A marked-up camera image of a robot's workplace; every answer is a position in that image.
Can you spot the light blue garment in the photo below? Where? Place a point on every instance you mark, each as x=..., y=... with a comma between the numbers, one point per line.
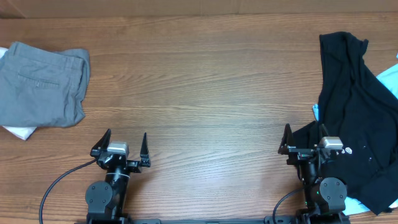
x=389, y=79

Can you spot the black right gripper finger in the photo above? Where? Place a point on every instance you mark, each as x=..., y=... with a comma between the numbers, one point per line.
x=323, y=132
x=287, y=140

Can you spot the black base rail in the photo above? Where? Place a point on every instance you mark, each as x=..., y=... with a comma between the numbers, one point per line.
x=214, y=221

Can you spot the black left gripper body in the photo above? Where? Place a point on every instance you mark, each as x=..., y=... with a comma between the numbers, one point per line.
x=132, y=167

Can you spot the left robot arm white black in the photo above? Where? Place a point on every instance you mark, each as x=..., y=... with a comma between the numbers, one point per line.
x=106, y=198

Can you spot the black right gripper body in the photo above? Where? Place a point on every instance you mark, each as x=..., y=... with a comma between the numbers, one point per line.
x=299, y=155

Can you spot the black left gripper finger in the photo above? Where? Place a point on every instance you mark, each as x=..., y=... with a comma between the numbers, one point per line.
x=102, y=144
x=144, y=152

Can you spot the folded beige shorts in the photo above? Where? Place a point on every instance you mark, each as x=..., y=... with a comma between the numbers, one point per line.
x=20, y=132

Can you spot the black t-shirt with logo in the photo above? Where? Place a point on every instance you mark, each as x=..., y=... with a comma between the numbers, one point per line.
x=356, y=107

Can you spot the grey shorts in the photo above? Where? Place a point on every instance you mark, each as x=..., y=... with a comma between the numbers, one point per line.
x=41, y=88

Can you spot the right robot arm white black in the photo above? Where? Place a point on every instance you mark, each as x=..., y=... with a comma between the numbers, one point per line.
x=324, y=196

